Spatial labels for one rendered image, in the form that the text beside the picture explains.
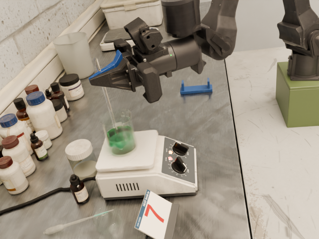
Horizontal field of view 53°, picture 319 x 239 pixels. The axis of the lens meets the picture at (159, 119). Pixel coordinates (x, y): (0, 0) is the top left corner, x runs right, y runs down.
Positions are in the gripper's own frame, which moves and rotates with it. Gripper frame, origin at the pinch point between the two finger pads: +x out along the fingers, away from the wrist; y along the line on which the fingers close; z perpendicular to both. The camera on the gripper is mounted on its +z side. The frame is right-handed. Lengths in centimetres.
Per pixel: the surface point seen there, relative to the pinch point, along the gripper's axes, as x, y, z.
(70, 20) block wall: -4, -105, -14
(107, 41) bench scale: -16, -87, -22
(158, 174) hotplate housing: -3.3, 7.8, -19.5
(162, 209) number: -1.5, 11.9, -24.4
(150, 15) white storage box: -43, -103, -21
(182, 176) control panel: -7.9, 8.5, -21.5
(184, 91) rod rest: -25.9, -28.7, -25.1
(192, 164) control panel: -11.4, 5.4, -22.6
